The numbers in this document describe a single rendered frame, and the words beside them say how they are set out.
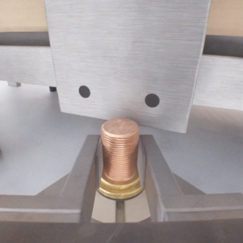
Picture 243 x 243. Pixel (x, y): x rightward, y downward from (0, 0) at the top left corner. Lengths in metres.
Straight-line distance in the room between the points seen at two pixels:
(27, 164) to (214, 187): 0.28
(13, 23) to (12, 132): 0.21
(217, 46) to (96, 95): 0.15
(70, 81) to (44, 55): 0.09
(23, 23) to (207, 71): 0.26
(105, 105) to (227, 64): 0.12
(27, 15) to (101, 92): 0.20
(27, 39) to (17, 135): 0.19
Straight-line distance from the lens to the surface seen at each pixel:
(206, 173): 0.30
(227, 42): 0.24
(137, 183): 0.16
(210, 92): 0.19
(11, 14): 0.34
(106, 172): 0.16
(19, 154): 0.35
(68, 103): 0.18
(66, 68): 0.16
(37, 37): 0.32
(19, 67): 0.28
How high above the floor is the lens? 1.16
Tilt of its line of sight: 29 degrees up
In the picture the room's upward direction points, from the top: 179 degrees counter-clockwise
